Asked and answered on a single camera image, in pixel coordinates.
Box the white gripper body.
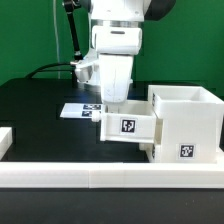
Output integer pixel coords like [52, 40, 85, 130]
[99, 54, 133, 104]

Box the white drawer cabinet box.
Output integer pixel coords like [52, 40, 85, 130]
[148, 85, 224, 163]

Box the marker tag sheet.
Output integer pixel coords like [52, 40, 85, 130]
[60, 103, 103, 119]

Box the white drawer tray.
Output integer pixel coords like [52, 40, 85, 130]
[92, 100, 157, 144]
[139, 143, 155, 163]

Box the black cable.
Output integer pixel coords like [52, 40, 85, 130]
[25, 61, 83, 80]

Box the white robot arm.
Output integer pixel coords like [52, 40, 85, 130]
[79, 0, 176, 105]

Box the white U-shaped obstacle fence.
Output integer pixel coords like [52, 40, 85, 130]
[0, 127, 224, 189]

